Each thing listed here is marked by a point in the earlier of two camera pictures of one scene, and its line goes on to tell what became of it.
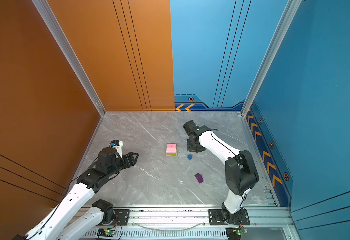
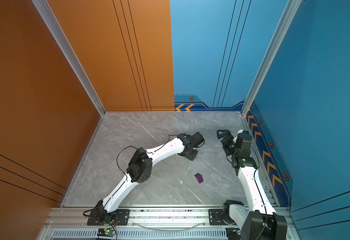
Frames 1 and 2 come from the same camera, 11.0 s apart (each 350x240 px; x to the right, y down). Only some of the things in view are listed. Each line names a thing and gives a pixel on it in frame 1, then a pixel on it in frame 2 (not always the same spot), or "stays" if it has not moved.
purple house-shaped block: (199, 177) stays
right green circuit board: (235, 233) stays
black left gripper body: (124, 162) → (192, 155)
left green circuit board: (106, 232) stays
